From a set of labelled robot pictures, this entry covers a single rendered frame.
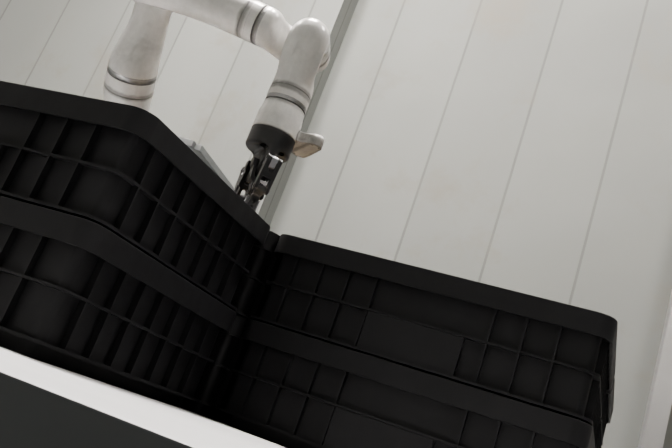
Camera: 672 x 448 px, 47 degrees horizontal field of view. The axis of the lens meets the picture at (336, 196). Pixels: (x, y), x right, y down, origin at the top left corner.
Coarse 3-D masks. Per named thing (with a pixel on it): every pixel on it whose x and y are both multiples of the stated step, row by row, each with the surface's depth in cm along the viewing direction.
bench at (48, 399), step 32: (0, 352) 48; (0, 384) 27; (32, 384) 27; (64, 384) 36; (96, 384) 56; (0, 416) 27; (32, 416) 27; (64, 416) 26; (96, 416) 26; (128, 416) 29; (160, 416) 40; (192, 416) 67
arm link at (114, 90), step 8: (112, 80) 141; (104, 88) 144; (112, 88) 142; (120, 88) 141; (128, 88) 141; (136, 88) 142; (144, 88) 142; (152, 88) 145; (104, 96) 144; (112, 96) 142; (120, 96) 142; (128, 96) 142; (136, 96) 142; (144, 96) 144; (152, 96) 147; (128, 104) 143; (136, 104) 144; (144, 104) 145
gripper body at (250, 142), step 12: (252, 132) 122; (264, 132) 121; (276, 132) 121; (252, 144) 122; (264, 144) 121; (276, 144) 121; (288, 144) 122; (264, 156) 119; (276, 156) 120; (288, 156) 123; (264, 180) 121
